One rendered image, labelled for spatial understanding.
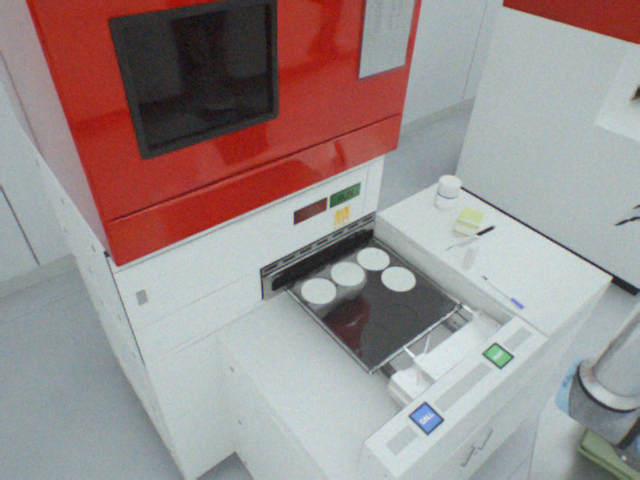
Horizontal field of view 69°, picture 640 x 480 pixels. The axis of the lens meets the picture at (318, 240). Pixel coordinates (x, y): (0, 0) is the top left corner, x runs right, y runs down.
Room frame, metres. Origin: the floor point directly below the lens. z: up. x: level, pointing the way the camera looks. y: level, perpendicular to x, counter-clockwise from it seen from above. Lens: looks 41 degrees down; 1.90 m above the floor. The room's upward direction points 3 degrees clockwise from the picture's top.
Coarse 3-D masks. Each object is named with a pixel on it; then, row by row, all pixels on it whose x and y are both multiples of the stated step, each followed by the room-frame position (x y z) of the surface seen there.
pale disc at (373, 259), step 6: (360, 252) 1.10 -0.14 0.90; (366, 252) 1.10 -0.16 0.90; (372, 252) 1.10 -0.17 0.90; (378, 252) 1.10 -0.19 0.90; (384, 252) 1.10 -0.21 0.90; (360, 258) 1.07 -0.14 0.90; (366, 258) 1.07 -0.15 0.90; (372, 258) 1.07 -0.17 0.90; (378, 258) 1.07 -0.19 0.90; (384, 258) 1.07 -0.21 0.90; (360, 264) 1.04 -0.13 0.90; (366, 264) 1.04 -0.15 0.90; (372, 264) 1.04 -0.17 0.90; (378, 264) 1.05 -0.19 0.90; (384, 264) 1.05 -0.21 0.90
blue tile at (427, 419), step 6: (426, 408) 0.53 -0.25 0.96; (414, 414) 0.52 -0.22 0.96; (420, 414) 0.52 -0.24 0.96; (426, 414) 0.52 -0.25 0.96; (432, 414) 0.52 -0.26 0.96; (420, 420) 0.51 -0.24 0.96; (426, 420) 0.51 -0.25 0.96; (432, 420) 0.51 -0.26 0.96; (438, 420) 0.51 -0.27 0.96; (426, 426) 0.49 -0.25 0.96; (432, 426) 0.49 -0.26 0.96
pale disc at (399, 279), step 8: (384, 272) 1.01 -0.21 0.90; (392, 272) 1.01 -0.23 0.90; (400, 272) 1.01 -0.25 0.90; (408, 272) 1.02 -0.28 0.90; (384, 280) 0.98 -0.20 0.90; (392, 280) 0.98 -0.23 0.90; (400, 280) 0.98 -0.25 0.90; (408, 280) 0.98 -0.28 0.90; (392, 288) 0.95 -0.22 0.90; (400, 288) 0.95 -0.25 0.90; (408, 288) 0.95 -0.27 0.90
